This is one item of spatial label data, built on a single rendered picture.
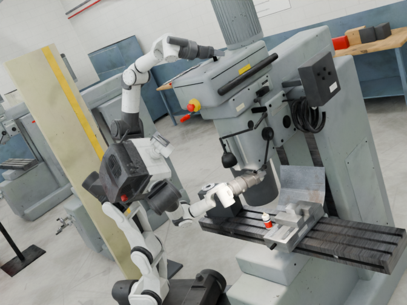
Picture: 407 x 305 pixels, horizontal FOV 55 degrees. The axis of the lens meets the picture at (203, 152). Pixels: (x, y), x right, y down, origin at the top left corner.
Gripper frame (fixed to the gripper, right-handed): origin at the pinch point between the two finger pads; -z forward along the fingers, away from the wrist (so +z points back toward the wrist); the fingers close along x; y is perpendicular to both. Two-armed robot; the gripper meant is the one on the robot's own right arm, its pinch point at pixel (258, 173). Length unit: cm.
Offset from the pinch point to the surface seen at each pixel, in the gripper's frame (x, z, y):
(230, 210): 30.0, 12.2, 27.8
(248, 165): -7.2, 7.2, -10.8
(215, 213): 42, 19, 31
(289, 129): -4.4, -24.5, -15.2
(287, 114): -3.8, -26.4, -23.3
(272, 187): 161, -89, 109
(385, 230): -53, -27, 33
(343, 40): 236, -302, 22
